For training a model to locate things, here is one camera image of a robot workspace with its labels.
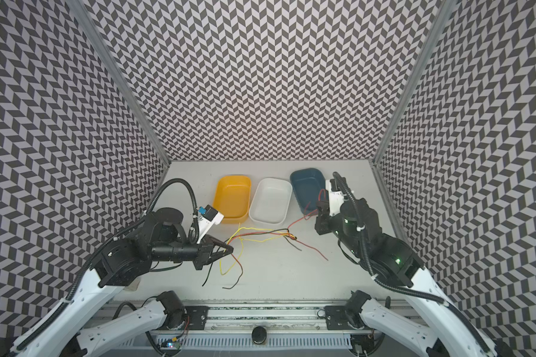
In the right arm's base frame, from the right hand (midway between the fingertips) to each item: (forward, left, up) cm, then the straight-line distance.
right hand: (320, 202), depth 62 cm
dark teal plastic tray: (+31, -1, -30) cm, 44 cm away
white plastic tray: (+23, +16, -33) cm, 43 cm away
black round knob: (-29, +18, -24) cm, 42 cm away
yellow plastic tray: (+25, +34, -31) cm, 52 cm away
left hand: (-12, +25, -4) cm, 28 cm away
